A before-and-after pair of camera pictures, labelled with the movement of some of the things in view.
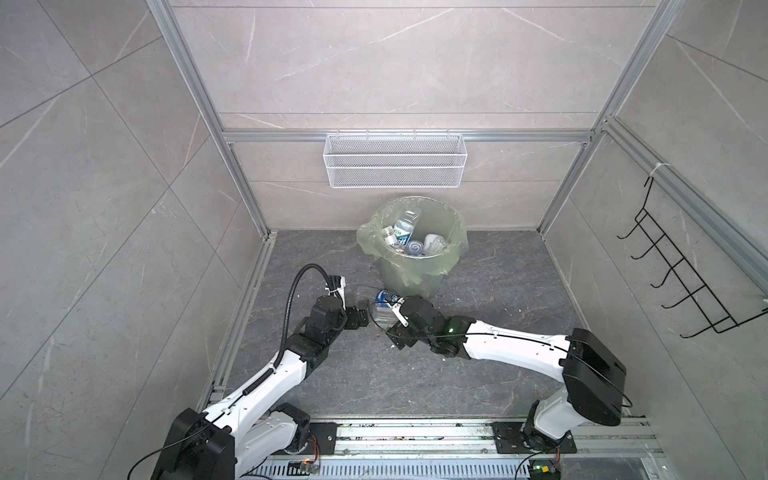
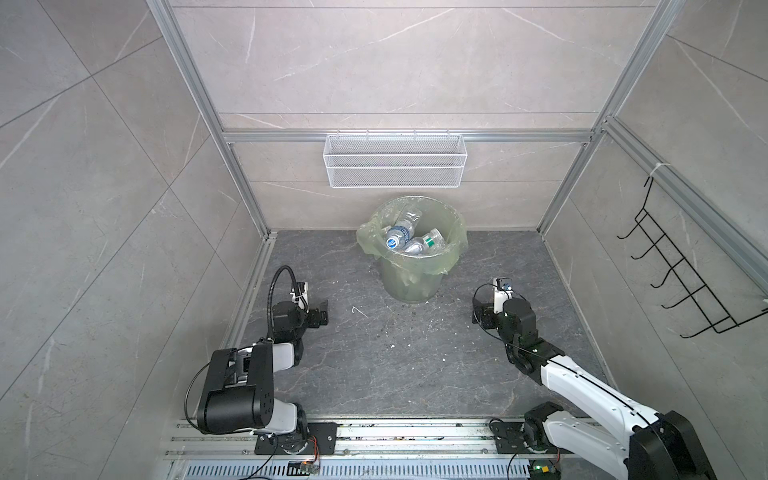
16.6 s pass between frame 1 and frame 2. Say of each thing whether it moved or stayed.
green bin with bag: stayed
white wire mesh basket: stayed
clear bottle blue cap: stayed
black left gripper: moved
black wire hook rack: stayed
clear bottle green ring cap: moved
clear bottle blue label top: moved
